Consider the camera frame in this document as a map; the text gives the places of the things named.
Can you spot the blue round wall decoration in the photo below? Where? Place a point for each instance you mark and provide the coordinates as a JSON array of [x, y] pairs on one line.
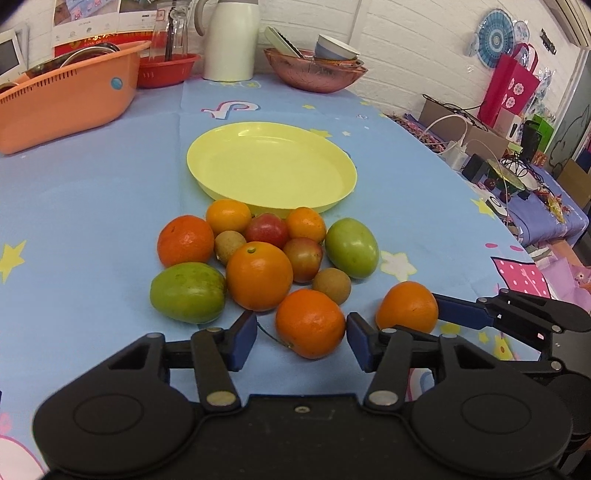
[[495, 37]]

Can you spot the green white plate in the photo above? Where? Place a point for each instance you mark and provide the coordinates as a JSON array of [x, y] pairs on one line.
[[281, 43]]

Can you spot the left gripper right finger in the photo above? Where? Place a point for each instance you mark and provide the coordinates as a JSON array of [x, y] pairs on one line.
[[391, 354]]

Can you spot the red plum front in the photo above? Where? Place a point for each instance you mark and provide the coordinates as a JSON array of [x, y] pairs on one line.
[[305, 257]]

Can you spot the yellow plastic plate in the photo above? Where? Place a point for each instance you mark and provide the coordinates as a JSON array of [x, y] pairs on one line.
[[271, 167]]

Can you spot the large orange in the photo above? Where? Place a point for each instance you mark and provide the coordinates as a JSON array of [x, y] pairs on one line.
[[259, 276]]

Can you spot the pink gift bag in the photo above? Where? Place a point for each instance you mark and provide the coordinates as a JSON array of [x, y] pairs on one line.
[[513, 84]]

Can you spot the orange with stem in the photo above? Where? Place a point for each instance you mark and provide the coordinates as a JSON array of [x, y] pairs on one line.
[[310, 323]]

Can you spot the cardboard box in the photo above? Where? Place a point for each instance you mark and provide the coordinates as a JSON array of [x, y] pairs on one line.
[[453, 124]]

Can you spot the white blue ceramic bowl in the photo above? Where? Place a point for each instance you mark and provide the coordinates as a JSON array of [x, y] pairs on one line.
[[329, 48]]

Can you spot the dark orange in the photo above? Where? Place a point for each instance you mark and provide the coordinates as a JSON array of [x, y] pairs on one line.
[[186, 238]]

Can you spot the glass pitcher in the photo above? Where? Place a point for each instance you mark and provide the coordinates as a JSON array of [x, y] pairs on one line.
[[170, 33]]

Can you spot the red plum back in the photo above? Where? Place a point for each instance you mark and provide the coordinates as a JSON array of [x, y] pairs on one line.
[[269, 228]]

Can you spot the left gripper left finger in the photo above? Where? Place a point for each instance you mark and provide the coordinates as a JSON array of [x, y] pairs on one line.
[[213, 353]]

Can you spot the red plum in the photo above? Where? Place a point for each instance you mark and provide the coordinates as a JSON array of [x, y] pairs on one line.
[[305, 257], [269, 228]]

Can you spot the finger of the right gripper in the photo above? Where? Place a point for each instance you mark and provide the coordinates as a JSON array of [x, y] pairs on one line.
[[512, 311]]

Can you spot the orange plastic basket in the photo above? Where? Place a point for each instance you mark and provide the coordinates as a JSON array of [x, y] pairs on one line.
[[70, 99]]

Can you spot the blue patterned tablecloth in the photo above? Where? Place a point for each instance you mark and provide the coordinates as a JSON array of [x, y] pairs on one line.
[[80, 218]]

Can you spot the small orange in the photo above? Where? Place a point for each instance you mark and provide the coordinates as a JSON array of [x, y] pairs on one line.
[[304, 222], [228, 215]]

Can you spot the white countertop appliance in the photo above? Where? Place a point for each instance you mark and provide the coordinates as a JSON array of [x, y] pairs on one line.
[[13, 52]]

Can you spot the brown kiwi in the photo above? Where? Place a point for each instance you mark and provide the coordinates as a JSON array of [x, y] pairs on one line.
[[334, 283], [226, 244]]

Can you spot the pink glass bowl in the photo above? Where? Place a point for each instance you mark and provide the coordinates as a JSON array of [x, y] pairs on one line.
[[316, 76]]

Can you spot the white thermos jug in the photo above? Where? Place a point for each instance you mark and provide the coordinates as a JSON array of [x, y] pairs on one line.
[[230, 39]]

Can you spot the red plastic basket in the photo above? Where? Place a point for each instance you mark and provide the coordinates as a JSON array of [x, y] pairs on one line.
[[157, 72]]

